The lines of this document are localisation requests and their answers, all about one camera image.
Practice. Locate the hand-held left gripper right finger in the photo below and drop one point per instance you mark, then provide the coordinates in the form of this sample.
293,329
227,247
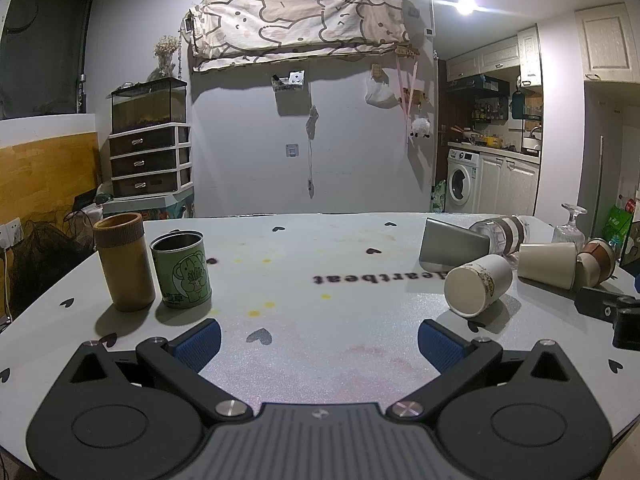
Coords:
440,345

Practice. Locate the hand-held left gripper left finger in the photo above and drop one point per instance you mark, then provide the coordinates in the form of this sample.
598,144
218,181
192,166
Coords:
199,344

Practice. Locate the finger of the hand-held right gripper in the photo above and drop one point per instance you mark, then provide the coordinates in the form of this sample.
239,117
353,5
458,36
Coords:
595,305

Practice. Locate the white paper cup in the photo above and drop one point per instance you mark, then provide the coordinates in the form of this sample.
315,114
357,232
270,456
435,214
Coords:
472,287

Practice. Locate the cup with brown sleeve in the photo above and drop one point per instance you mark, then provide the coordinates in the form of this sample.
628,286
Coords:
597,260

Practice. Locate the cream paper cup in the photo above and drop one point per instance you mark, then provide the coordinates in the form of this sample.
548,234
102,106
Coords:
547,265

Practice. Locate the green printed tin cup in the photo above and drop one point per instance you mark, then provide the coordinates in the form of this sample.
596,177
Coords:
182,270

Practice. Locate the silver metal cup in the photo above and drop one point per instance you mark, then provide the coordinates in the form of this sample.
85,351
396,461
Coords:
447,245

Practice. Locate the brown bamboo cup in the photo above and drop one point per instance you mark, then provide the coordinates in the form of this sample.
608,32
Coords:
125,265

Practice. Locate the clear glass goblet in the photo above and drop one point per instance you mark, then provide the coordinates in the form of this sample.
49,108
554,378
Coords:
569,232

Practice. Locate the green shopping bag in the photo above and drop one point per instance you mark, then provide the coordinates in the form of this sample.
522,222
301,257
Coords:
622,222

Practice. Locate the pale green low cabinet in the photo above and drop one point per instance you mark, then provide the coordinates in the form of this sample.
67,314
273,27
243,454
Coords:
150,206

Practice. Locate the white lower kitchen cabinet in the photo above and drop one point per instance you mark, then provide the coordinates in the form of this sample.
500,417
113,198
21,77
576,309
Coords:
510,185

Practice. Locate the white washing machine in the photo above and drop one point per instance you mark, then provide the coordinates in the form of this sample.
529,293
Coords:
462,180

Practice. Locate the black mesh net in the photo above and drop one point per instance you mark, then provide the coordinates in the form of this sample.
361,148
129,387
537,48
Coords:
35,255

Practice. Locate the white plastic drawer unit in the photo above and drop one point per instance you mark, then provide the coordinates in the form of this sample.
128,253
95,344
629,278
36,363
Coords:
147,160

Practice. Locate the teal hanging board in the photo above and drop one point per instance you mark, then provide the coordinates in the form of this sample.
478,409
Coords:
517,104

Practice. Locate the plush sheep toy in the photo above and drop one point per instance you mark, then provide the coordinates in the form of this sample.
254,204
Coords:
420,130

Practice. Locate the wooden panel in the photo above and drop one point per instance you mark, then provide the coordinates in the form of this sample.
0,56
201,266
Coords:
45,170

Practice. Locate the glass fish tank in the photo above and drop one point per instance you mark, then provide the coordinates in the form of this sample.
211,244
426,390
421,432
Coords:
147,107

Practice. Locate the white plastic bag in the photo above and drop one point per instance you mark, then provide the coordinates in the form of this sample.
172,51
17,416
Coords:
381,94

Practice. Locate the tall white cabinet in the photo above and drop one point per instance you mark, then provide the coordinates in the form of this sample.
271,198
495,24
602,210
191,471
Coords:
607,40

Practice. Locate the white upper kitchen cabinets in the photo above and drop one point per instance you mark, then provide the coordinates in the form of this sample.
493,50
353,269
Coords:
492,55

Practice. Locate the dried flower bouquet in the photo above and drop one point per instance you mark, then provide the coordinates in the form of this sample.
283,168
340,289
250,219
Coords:
165,52

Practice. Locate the printed blanket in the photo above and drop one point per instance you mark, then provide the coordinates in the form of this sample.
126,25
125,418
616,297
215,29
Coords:
295,25

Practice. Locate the black curtain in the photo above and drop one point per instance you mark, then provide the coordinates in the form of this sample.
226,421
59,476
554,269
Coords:
40,50

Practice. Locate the wall switch plate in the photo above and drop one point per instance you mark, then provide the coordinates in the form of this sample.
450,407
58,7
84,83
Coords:
292,150

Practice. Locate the wall socket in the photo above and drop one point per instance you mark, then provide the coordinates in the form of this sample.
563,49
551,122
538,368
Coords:
11,234

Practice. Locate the small wall holder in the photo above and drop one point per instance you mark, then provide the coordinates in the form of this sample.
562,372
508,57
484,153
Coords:
288,81

